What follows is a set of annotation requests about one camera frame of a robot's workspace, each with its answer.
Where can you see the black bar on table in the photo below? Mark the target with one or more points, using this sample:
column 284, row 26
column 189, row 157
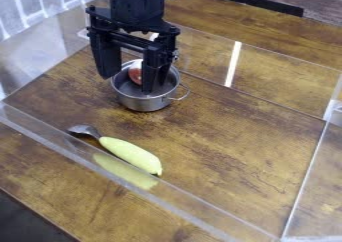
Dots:
column 274, row 6

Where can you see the clear acrylic enclosure wall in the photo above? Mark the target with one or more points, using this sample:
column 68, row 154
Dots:
column 249, row 145

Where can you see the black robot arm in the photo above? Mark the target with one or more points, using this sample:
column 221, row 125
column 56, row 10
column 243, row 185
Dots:
column 128, row 10

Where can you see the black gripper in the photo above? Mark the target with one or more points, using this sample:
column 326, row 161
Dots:
column 107, row 31

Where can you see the green handled metal spoon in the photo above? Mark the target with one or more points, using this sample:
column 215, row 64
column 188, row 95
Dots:
column 127, row 151

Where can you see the clear acrylic triangle bracket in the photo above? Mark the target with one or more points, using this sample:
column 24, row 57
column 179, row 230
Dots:
column 82, row 33

